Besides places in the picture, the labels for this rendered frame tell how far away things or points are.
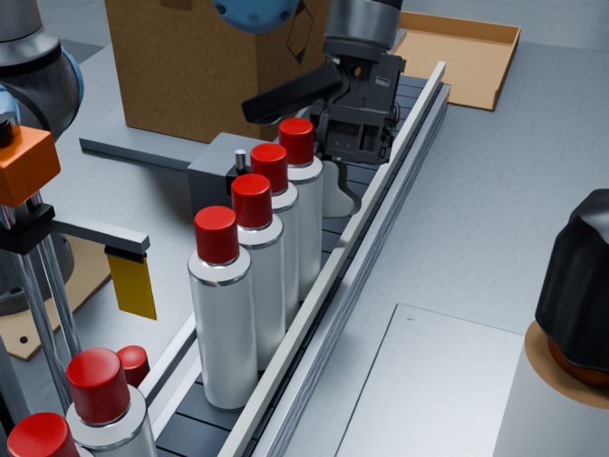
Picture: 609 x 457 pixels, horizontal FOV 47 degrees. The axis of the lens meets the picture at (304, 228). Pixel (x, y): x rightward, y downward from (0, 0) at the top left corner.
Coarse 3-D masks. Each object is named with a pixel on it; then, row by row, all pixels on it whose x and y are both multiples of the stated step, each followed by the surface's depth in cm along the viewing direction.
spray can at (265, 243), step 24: (240, 192) 57; (264, 192) 57; (240, 216) 58; (264, 216) 58; (240, 240) 59; (264, 240) 59; (264, 264) 60; (264, 288) 62; (264, 312) 63; (264, 336) 65; (264, 360) 67
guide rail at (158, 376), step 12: (396, 36) 113; (396, 48) 112; (192, 324) 62; (180, 336) 61; (192, 336) 62; (168, 348) 60; (180, 348) 60; (168, 360) 59; (180, 360) 60; (156, 372) 58; (168, 372) 58; (144, 384) 57; (156, 384) 57
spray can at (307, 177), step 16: (288, 128) 65; (304, 128) 65; (288, 144) 65; (304, 144) 65; (288, 160) 66; (304, 160) 66; (320, 160) 69; (288, 176) 66; (304, 176) 66; (320, 176) 67; (304, 192) 67; (320, 192) 69; (304, 208) 68; (320, 208) 70; (304, 224) 69; (320, 224) 71; (304, 240) 71; (320, 240) 73; (304, 256) 72; (320, 256) 74; (304, 272) 73; (320, 272) 76; (304, 288) 75
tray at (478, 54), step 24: (408, 24) 149; (432, 24) 147; (456, 24) 145; (480, 24) 143; (504, 24) 142; (408, 48) 141; (432, 48) 141; (456, 48) 141; (480, 48) 141; (504, 48) 141; (408, 72) 132; (432, 72) 132; (456, 72) 132; (480, 72) 132; (504, 72) 124; (456, 96) 125; (480, 96) 125
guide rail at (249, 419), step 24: (408, 120) 101; (384, 168) 91; (360, 216) 83; (336, 264) 76; (312, 288) 73; (312, 312) 71; (288, 336) 67; (288, 360) 66; (264, 384) 63; (264, 408) 62; (240, 432) 59; (240, 456) 59
